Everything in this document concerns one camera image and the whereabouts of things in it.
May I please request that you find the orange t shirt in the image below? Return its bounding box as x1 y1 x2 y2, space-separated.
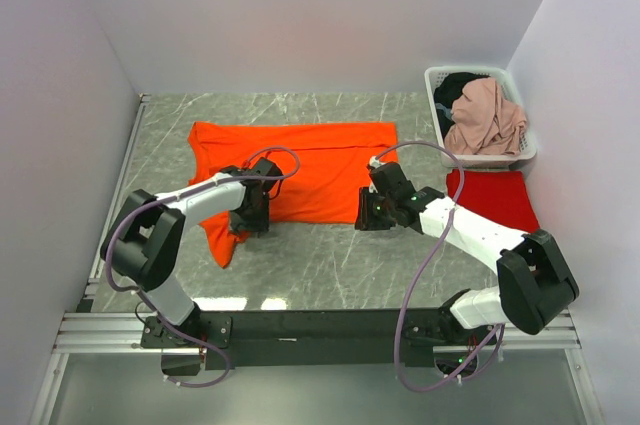
187 120 399 269

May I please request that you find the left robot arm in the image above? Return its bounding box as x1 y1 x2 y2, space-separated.
100 157 284 347

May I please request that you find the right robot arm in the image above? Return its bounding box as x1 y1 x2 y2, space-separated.
355 158 580 344

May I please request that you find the folded red t shirt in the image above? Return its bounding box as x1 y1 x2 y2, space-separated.
458 170 540 233

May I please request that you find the pink garment in basket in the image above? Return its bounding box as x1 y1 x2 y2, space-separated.
444 78 528 156

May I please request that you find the white plastic laundry basket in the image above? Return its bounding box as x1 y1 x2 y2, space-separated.
424 65 537 169

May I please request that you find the black garment in basket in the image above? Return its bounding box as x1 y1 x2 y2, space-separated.
433 72 487 138

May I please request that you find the black base beam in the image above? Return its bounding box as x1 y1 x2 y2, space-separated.
139 308 496 372

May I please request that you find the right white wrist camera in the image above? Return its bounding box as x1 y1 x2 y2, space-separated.
368 156 381 169

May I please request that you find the aluminium frame rail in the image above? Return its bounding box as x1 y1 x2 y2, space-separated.
36 93 585 424

